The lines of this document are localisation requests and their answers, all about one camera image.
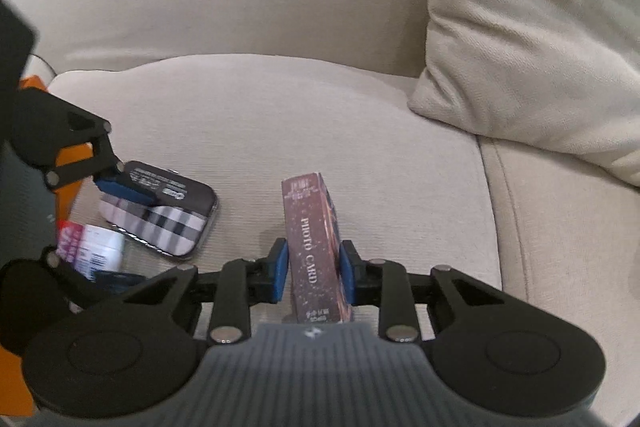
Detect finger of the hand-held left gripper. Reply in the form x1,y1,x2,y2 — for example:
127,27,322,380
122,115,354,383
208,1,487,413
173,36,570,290
20,89,162,204
42,246,147,309

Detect beige cushion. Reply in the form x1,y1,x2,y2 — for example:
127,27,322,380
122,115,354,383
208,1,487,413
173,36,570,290
407,0,640,188

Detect beige sofa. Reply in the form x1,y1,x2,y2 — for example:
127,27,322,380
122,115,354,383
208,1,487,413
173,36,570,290
0,0,640,427

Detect white squeeze tube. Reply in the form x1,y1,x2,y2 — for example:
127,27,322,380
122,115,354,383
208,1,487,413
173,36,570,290
56,221,126,284

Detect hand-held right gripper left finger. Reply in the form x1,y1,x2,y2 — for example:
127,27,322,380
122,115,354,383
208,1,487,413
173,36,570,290
122,237,291,347

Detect floral print card box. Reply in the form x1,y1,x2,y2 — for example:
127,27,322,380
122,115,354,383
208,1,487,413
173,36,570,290
281,172,357,326

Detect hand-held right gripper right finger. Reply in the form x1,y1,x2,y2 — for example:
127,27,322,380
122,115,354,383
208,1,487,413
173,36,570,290
338,240,505,345

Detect plaid glasses case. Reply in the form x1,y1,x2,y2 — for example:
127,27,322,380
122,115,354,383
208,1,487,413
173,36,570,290
97,161,219,263

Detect orange cardboard box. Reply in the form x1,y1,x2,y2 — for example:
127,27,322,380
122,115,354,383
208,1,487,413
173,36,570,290
0,76,97,419

